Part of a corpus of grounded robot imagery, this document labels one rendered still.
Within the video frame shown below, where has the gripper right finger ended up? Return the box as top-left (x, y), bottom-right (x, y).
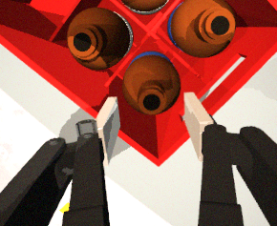
top-left (184, 92), bottom-right (277, 226)

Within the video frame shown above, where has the red bottle crate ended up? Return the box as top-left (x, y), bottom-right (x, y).
top-left (0, 0), bottom-right (277, 167)

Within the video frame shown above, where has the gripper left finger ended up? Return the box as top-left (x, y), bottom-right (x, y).
top-left (0, 97), bottom-right (120, 226)

